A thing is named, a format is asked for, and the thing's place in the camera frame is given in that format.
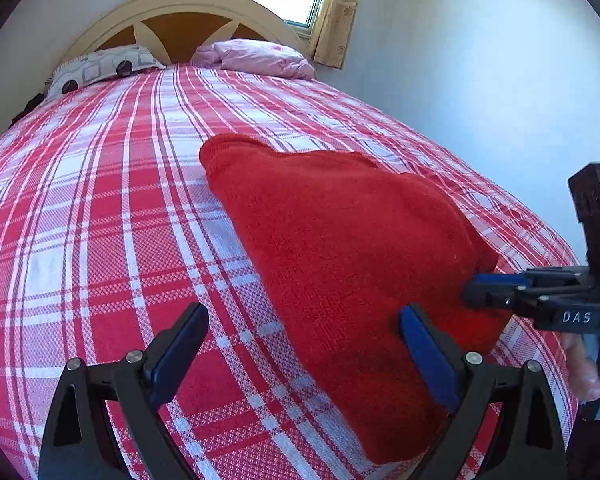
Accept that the grey patterned pillow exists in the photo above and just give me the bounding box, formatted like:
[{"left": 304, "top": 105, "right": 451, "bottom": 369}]
[{"left": 44, "top": 45, "right": 167, "bottom": 103}]

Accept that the pink pillow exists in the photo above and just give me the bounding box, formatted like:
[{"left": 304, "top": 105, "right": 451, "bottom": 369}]
[{"left": 190, "top": 38, "right": 316, "bottom": 81}]

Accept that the person's right hand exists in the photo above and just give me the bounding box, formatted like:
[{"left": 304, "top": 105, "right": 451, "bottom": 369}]
[{"left": 560, "top": 332, "right": 600, "bottom": 403}]

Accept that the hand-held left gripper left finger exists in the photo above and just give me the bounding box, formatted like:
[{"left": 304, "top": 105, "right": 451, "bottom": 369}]
[{"left": 37, "top": 302, "right": 210, "bottom": 480}]

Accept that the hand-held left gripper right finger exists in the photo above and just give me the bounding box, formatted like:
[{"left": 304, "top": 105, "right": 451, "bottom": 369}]
[{"left": 399, "top": 304, "right": 568, "bottom": 480}]

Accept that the red knit sweater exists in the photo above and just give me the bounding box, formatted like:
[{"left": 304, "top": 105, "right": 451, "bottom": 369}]
[{"left": 199, "top": 133, "right": 513, "bottom": 465}]

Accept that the red plaid bedspread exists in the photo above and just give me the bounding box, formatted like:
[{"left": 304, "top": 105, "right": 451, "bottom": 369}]
[{"left": 0, "top": 62, "right": 581, "bottom": 480}]

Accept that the beige patterned curtain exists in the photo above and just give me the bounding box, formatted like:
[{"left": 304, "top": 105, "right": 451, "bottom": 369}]
[{"left": 310, "top": 0, "right": 368, "bottom": 70}]

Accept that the cream wooden headboard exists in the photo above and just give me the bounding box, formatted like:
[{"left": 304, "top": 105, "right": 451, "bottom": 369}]
[{"left": 55, "top": 0, "right": 306, "bottom": 68}]

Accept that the dark cloth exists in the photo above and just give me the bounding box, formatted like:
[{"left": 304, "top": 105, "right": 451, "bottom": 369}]
[{"left": 10, "top": 92, "right": 48, "bottom": 128}]

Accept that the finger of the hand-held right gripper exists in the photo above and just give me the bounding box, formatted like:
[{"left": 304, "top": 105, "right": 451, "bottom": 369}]
[
  {"left": 472, "top": 271, "right": 533, "bottom": 290},
  {"left": 461, "top": 284, "right": 538, "bottom": 318}
]

